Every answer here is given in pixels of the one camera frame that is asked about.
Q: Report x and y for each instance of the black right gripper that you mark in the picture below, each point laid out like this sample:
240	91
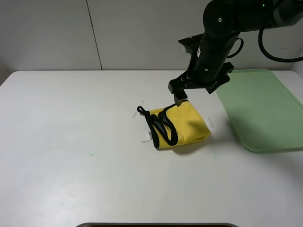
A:
208	78

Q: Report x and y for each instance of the yellow towel with black trim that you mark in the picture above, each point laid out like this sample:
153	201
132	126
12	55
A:
175	125

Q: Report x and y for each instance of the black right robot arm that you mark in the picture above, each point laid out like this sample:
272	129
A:
223	22

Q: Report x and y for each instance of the light green plastic tray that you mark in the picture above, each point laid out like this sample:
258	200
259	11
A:
263	112

